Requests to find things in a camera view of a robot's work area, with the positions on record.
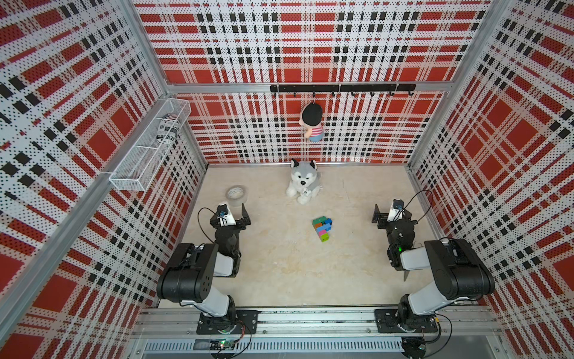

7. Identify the dark blue square lego brick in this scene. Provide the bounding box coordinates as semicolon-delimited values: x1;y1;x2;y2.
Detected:
324;218;332;231

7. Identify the light blue long lego brick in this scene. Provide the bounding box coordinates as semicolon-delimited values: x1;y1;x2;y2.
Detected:
316;224;331;236

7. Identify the green long lego brick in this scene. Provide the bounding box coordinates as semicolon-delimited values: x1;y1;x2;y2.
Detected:
312;216;327;226

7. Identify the pink green lego stack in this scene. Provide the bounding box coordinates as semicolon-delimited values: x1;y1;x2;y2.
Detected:
318;231;330;242

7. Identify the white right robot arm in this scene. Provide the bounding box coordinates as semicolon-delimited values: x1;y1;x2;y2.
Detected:
372;200;496;331

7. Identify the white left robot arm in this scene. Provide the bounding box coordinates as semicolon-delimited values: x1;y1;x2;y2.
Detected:
156;203;251;326

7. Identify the clear tape roll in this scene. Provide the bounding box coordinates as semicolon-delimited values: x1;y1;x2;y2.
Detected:
225;185;248;207

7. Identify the grey white husky plush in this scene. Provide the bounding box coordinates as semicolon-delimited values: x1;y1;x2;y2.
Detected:
286;159;321;205

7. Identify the hanging boy doll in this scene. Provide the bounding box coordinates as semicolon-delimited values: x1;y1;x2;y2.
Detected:
299;103;324;142

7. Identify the patterned can in basket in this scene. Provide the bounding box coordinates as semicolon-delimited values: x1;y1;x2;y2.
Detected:
155;113;180;145

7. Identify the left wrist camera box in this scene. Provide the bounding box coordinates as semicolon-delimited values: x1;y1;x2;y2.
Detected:
215;202;236;227

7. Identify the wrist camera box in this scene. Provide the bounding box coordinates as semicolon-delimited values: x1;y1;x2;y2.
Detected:
387;199;404;222
215;202;236;227

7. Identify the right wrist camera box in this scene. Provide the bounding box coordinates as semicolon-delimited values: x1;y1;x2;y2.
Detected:
387;199;404;222

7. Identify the black left camera cable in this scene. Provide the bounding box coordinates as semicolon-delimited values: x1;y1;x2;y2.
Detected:
196;206;218;245

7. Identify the black camera cable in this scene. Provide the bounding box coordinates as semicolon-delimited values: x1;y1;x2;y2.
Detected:
402;189;435;225
196;206;218;245

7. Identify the black right camera cable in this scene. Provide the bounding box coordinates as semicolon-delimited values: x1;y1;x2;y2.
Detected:
402;189;435;225

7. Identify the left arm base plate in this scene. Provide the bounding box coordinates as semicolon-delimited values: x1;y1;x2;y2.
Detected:
196;309;260;335

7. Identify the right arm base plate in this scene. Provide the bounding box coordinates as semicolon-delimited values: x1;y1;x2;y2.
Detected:
375;308;439;334

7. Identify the white wire basket shelf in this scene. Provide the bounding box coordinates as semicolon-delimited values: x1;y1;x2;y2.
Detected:
110;98;191;191

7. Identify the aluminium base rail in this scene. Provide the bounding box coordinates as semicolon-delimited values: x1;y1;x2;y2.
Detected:
132;305;503;339

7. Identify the black hook rail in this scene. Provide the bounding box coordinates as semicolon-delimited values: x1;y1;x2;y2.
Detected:
270;83;416;94

